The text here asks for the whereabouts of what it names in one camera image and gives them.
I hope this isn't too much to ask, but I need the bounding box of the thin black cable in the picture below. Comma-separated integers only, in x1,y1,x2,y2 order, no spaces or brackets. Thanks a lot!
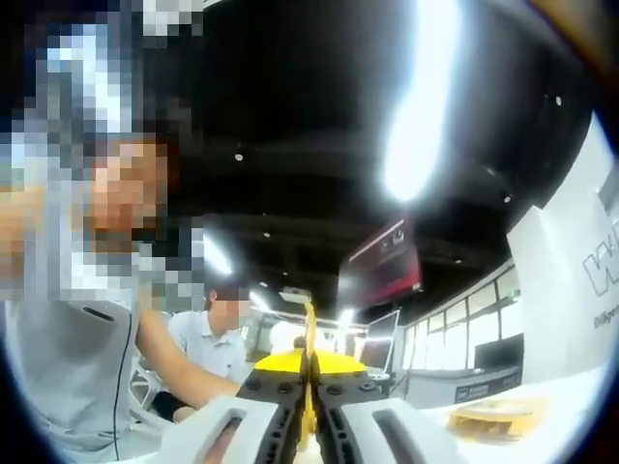
111,313,135,460

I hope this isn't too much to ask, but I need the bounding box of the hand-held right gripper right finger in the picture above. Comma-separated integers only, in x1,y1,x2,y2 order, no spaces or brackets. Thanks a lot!
312,351,460,464

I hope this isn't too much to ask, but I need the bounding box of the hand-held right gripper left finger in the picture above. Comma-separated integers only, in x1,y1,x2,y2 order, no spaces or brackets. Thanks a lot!
162,351,309,464

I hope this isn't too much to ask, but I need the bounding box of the long ceiling light strip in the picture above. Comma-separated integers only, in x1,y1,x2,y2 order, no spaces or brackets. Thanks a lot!
381,0,465,203

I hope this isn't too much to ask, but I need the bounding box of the yellow cardboard box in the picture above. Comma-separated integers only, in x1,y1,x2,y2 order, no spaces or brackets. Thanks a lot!
447,394,552,442

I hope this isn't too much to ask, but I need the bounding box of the red wall screen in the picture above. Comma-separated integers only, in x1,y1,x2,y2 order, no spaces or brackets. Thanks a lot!
337,217,424,306

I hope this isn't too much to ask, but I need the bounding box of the yellow coffee pouch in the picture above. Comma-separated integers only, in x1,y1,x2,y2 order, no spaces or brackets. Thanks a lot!
300,300,321,453

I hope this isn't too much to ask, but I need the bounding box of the black monitor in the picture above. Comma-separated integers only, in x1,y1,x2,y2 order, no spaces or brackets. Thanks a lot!
474,333,526,374

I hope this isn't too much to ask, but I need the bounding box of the white chest device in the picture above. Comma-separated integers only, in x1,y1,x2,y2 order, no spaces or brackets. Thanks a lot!
72,300,134,330

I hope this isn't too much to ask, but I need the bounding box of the black cabinet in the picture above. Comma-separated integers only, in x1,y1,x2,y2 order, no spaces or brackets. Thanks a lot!
454,367,524,406

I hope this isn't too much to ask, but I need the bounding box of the silver laptop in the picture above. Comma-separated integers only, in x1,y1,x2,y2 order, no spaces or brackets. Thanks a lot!
358,308,402,381

